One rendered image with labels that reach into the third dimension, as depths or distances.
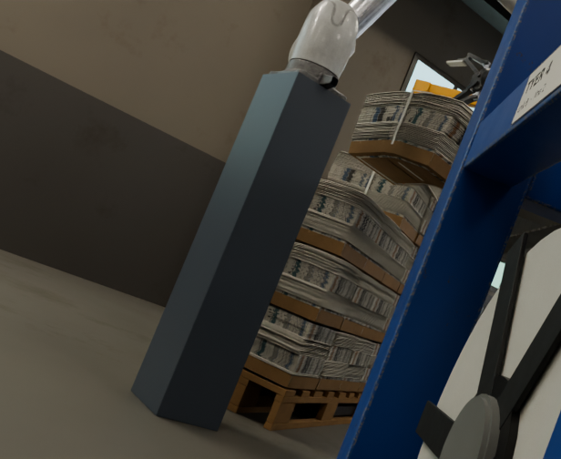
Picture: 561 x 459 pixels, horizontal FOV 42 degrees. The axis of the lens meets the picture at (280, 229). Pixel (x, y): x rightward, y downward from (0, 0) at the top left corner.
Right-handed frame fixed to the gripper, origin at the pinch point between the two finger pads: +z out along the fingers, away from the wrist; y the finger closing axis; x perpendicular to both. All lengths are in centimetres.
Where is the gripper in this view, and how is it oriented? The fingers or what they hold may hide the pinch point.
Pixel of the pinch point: (444, 81)
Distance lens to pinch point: 261.1
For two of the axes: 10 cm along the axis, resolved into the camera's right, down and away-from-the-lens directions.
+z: -6.6, -1.3, 7.4
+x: 6.7, 3.5, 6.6
